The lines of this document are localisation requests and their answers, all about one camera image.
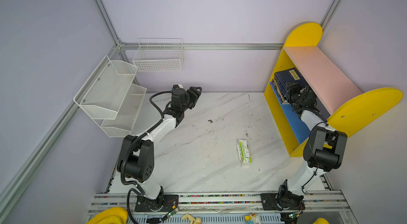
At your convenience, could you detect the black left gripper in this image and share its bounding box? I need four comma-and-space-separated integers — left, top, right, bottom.
181, 86, 201, 112

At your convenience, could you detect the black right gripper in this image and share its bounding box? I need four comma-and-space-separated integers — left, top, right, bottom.
286, 80, 304, 105

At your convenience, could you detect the blue file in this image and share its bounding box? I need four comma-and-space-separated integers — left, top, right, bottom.
275, 67, 307, 88

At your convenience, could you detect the dark blue file underneath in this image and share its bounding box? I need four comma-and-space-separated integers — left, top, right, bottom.
272, 78, 288, 104

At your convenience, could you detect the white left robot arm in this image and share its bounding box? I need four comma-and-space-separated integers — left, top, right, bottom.
116, 85, 202, 200

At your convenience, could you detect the yellow pink blue bookshelf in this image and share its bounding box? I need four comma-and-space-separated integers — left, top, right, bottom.
270, 22, 403, 137

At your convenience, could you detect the white green carton box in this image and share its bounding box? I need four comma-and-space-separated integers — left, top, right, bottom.
237, 139, 252, 166

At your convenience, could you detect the white mesh two-tier rack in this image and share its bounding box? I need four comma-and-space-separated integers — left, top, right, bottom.
73, 56, 147, 138

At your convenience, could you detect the yellow object bottom right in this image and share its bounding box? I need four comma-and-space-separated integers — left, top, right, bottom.
313, 218, 330, 224

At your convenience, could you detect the yellow object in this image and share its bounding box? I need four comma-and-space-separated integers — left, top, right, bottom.
313, 218, 330, 224
87, 207, 128, 224

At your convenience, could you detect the beige toy figure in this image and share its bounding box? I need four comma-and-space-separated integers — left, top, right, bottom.
181, 214, 202, 224

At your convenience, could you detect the small colourful toy figure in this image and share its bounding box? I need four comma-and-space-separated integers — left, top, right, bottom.
244, 213, 261, 224

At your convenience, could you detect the yellow object bottom left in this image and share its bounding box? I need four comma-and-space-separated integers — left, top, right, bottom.
87, 207, 128, 224

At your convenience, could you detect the white wire wall basket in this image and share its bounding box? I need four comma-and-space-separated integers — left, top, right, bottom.
132, 38, 184, 72

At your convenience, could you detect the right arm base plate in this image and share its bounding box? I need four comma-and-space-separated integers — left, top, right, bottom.
260, 192, 305, 211

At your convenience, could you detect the aluminium front rail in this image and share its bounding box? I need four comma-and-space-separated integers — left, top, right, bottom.
85, 190, 357, 224

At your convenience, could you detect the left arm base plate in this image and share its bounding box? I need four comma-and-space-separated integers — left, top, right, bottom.
133, 194, 179, 212

